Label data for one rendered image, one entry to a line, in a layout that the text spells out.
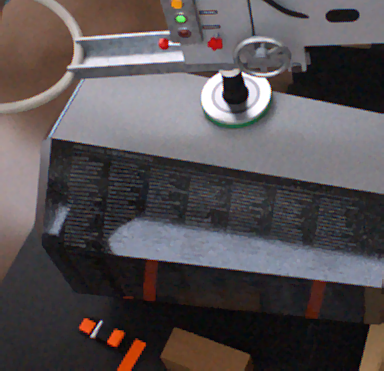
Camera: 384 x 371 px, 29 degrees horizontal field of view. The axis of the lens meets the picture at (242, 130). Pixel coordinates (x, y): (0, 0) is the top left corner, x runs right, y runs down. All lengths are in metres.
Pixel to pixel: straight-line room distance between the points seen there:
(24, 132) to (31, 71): 0.39
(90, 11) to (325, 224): 2.30
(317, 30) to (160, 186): 0.70
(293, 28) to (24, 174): 1.88
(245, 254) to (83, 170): 0.57
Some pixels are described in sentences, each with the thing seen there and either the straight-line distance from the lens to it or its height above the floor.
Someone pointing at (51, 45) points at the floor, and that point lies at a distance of 3.94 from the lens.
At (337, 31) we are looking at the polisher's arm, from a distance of 1.88.
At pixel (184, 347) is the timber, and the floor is 0.13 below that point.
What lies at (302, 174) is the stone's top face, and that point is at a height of 0.87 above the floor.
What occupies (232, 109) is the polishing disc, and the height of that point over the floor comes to 0.92.
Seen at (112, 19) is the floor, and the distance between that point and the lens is 3.95.
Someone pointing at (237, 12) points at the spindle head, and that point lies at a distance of 1.83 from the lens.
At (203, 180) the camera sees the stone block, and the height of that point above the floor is 0.83.
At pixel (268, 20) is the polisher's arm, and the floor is 1.32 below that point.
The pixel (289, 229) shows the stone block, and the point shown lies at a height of 0.76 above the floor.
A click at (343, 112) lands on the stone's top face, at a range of 2.22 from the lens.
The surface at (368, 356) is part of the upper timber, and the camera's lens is 2.57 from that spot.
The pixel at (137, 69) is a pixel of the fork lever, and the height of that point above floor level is 1.11.
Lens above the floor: 2.61
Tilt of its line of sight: 52 degrees down
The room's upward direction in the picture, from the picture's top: 11 degrees counter-clockwise
